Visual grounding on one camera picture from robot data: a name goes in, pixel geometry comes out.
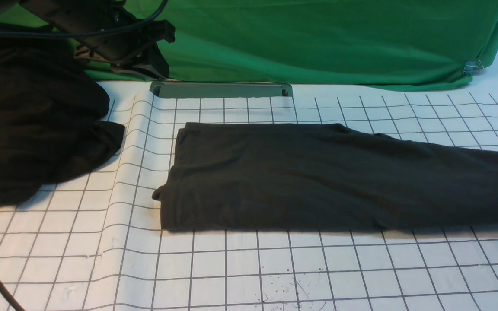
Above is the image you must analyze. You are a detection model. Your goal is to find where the gray long sleeve shirt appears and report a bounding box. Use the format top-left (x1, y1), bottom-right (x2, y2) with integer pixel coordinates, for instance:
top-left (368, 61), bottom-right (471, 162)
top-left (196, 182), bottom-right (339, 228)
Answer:
top-left (152, 123), bottom-right (498, 232)

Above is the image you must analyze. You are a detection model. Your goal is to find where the white grid paper mat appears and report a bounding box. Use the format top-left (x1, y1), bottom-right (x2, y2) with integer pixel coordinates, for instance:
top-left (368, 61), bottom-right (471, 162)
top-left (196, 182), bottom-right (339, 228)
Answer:
top-left (0, 91), bottom-right (498, 311)

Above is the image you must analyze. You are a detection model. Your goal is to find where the pile of black clothes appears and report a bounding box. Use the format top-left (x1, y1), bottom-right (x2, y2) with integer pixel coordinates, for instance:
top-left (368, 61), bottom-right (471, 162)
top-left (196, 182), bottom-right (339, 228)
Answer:
top-left (0, 38), bottom-right (126, 206)

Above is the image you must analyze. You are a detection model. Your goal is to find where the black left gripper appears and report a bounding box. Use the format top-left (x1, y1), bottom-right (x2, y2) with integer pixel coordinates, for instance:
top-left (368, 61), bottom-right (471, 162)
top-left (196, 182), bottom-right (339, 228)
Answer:
top-left (74, 9), bottom-right (175, 79)

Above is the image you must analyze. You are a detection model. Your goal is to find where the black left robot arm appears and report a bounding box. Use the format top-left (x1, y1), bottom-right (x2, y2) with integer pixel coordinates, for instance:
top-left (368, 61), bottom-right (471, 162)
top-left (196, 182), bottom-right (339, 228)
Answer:
top-left (0, 0), bottom-right (176, 80)

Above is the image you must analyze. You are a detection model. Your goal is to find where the silver binder clip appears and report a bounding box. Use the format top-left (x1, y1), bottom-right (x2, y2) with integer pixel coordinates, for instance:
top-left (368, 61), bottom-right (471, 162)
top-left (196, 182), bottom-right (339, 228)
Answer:
top-left (462, 60), bottom-right (484, 76)

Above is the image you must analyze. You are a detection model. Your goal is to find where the gray metal tray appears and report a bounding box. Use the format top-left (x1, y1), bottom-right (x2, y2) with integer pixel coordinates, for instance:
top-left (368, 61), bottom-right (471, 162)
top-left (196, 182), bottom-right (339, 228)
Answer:
top-left (150, 81), bottom-right (293, 100)

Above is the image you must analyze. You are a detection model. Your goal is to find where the green backdrop cloth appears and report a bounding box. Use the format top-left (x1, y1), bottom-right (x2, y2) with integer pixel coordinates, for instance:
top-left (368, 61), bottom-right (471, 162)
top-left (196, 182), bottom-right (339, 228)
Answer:
top-left (0, 0), bottom-right (498, 92)

